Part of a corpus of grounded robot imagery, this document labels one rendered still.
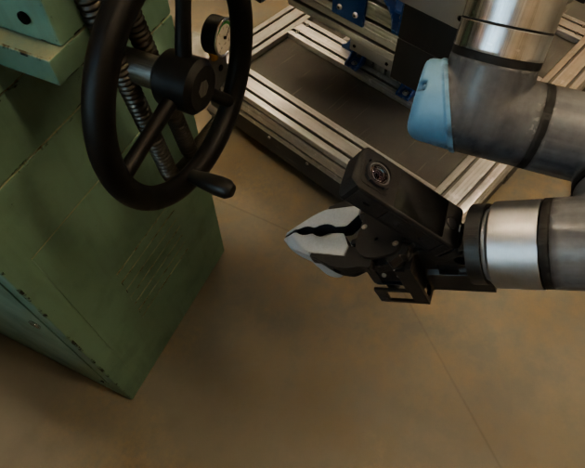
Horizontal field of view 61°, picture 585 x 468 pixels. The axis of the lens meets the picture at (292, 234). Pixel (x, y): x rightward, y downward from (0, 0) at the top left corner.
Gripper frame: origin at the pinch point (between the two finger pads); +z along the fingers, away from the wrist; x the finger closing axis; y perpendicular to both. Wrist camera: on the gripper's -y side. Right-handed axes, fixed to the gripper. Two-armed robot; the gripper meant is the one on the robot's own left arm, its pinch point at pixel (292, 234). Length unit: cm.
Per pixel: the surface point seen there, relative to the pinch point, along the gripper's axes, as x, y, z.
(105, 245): 1.9, 4.4, 41.1
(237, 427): -10, 57, 44
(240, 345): 8, 54, 50
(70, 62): 3.2, -23.7, 13.9
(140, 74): 7.4, -18.4, 12.0
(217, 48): 33.0, -6.6, 24.8
